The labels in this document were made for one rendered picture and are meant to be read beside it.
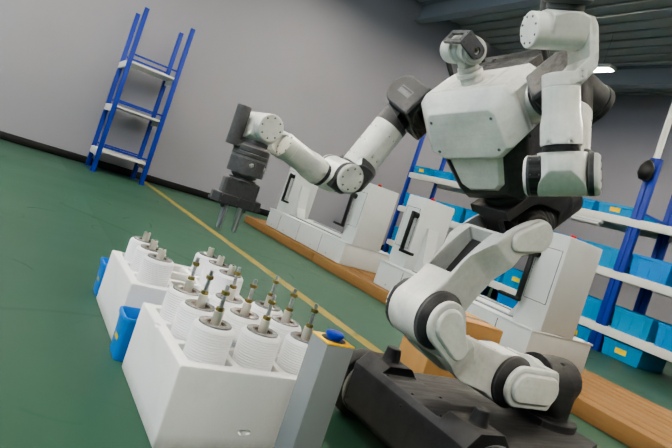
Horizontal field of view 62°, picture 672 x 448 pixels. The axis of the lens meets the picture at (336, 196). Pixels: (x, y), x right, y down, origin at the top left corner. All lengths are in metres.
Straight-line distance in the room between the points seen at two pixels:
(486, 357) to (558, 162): 0.67
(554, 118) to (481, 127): 0.30
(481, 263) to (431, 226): 2.76
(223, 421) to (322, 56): 7.46
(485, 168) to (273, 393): 0.71
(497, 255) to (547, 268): 1.86
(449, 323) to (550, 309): 1.95
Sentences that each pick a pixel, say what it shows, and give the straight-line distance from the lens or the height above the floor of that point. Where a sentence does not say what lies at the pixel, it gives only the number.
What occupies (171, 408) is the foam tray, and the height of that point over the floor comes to 0.09.
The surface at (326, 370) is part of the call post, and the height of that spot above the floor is 0.26.
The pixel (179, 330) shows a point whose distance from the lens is 1.37.
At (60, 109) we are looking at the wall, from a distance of 7.47.
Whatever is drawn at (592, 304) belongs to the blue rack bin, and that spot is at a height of 0.40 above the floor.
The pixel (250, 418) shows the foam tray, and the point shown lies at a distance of 1.33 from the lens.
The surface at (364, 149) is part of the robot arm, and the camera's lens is 1.46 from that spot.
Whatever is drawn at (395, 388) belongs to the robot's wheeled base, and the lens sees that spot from 1.53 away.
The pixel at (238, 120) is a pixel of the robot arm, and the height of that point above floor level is 0.70.
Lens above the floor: 0.60
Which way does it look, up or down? level
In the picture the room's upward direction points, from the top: 19 degrees clockwise
